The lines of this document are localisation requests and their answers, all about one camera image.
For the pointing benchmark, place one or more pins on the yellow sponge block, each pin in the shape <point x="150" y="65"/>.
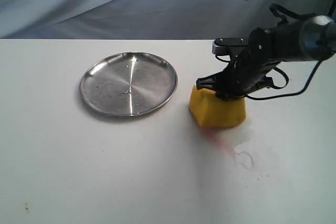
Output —
<point x="210" y="111"/>

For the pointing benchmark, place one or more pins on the round stainless steel plate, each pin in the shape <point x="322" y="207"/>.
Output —
<point x="128" y="84"/>

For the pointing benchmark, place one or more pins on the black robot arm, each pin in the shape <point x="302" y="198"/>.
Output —
<point x="312" y="39"/>

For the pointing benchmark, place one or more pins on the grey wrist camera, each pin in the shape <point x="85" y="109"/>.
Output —
<point x="228" y="46"/>

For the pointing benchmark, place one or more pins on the grey fabric backdrop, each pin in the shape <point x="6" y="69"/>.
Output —
<point x="142" y="19"/>

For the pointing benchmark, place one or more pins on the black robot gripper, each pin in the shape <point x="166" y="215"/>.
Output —
<point x="247" y="73"/>

